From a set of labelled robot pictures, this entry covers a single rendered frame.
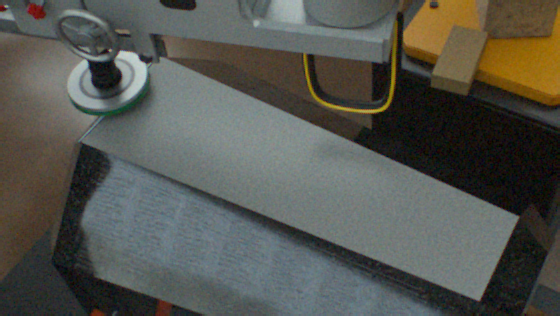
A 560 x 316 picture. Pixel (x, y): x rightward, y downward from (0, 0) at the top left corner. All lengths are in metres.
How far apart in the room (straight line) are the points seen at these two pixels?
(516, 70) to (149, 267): 1.10
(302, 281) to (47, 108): 1.86
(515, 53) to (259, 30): 0.86
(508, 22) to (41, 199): 1.84
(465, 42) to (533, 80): 0.21
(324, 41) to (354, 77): 1.62
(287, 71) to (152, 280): 1.50
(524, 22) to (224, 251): 1.03
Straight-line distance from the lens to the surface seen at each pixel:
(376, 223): 1.71
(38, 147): 3.19
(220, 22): 1.57
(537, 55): 2.17
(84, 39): 1.66
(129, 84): 2.00
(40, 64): 3.53
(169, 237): 1.87
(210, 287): 1.84
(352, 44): 1.51
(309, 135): 1.86
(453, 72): 2.02
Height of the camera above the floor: 2.29
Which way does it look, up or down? 52 degrees down
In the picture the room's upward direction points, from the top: 9 degrees counter-clockwise
